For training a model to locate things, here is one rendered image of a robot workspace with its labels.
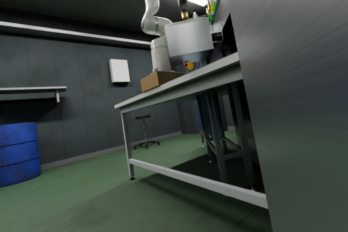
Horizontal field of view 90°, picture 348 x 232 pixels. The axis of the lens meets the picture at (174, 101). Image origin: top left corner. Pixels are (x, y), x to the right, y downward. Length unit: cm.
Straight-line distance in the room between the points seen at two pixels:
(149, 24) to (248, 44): 112
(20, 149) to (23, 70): 144
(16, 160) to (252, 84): 313
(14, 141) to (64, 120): 94
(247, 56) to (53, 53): 401
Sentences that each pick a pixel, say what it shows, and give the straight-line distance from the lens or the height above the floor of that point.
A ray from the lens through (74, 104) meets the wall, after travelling 388.
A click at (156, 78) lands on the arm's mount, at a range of 109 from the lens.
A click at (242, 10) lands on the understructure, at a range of 20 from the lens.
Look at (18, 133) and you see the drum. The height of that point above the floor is 64.
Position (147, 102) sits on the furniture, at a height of 68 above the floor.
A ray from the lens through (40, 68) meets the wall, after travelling 400.
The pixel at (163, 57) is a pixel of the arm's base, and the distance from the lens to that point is 120.
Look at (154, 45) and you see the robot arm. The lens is 124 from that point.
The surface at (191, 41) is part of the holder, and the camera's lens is 91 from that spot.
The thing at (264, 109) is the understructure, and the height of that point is 55.
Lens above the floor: 56
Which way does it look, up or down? 4 degrees up
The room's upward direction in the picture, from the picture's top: 9 degrees counter-clockwise
